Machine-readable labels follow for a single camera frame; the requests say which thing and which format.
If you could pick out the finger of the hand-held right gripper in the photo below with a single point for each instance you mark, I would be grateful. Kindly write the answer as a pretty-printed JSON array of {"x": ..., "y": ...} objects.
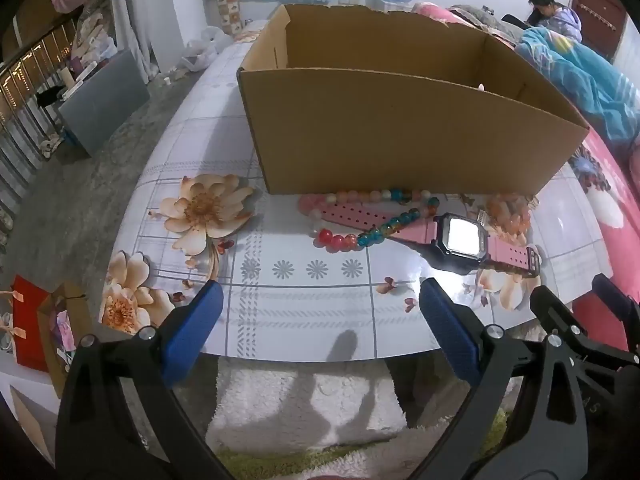
[
  {"x": 550, "y": 307},
  {"x": 615, "y": 297}
]

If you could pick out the white curtain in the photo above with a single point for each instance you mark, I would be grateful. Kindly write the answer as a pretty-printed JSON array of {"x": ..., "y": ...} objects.
[{"x": 130, "y": 10}]

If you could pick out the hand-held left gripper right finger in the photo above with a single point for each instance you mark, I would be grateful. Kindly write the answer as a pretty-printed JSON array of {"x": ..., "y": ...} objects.
[{"x": 450, "y": 332}]

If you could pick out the cardboard box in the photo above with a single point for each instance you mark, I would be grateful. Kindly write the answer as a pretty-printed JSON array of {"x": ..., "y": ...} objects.
[{"x": 400, "y": 135}]

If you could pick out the white fluffy rug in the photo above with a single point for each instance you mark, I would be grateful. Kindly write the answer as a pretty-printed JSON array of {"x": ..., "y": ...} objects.
[{"x": 280, "y": 410}]

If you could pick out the metal rack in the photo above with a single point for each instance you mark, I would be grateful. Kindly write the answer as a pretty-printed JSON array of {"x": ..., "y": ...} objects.
[{"x": 30, "y": 75}]

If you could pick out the grey patterned blanket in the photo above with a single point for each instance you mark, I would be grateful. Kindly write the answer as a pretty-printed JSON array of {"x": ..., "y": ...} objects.
[{"x": 475, "y": 15}]

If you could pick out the blue printed blanket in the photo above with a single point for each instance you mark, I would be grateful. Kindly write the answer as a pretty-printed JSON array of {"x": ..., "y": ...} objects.
[{"x": 575, "y": 70}]

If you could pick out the brown paper bag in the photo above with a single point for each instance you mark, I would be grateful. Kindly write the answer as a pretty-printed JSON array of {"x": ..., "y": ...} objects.
[{"x": 52, "y": 320}]

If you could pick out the white plastic bag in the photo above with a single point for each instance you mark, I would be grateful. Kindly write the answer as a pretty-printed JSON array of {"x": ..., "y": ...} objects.
[{"x": 205, "y": 45}]

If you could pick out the red paper bag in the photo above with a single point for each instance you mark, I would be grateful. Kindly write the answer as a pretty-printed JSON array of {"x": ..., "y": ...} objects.
[{"x": 30, "y": 325}]

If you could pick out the grey board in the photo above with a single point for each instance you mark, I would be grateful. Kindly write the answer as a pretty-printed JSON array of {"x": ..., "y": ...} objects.
[{"x": 100, "y": 105}]

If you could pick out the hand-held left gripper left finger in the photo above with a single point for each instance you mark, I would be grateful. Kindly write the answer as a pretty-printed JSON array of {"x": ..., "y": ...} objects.
[{"x": 192, "y": 332}]

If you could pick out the brown door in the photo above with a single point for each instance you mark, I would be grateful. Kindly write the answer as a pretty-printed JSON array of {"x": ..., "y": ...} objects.
[{"x": 600, "y": 10}]

